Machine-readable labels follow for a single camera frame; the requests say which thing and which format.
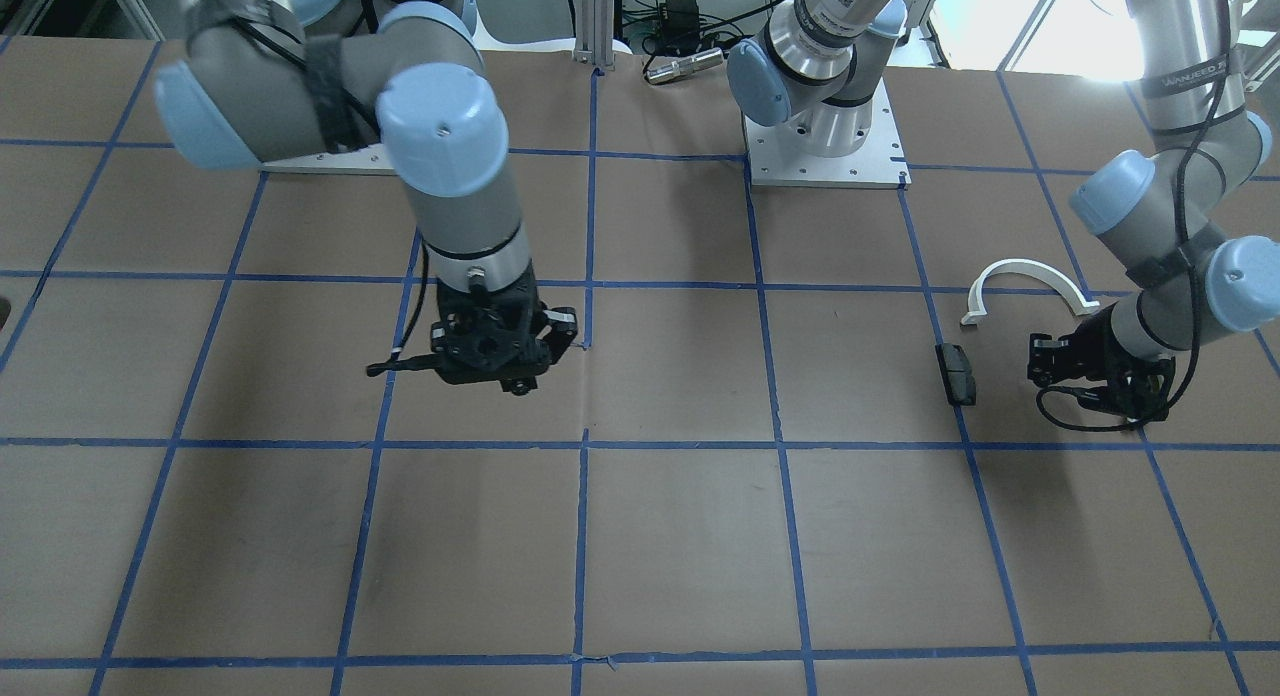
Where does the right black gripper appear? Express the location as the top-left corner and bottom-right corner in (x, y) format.
(430, 271), (580, 397)

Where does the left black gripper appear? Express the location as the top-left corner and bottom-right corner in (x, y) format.
(1027, 307), (1175, 422)

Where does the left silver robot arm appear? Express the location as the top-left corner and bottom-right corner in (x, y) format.
(727, 0), (1277, 430)

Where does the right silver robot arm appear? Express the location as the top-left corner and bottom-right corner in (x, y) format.
(154, 0), (579, 395)

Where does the white curved plastic piece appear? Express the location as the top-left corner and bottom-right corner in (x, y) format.
(960, 258), (1101, 328)

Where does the black brake pad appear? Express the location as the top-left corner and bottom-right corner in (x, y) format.
(934, 342), (977, 406)

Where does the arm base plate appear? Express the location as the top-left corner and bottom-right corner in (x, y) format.
(742, 82), (913, 189)
(261, 143), (396, 177)

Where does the aluminium frame post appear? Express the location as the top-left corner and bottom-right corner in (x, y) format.
(571, 0), (616, 73)

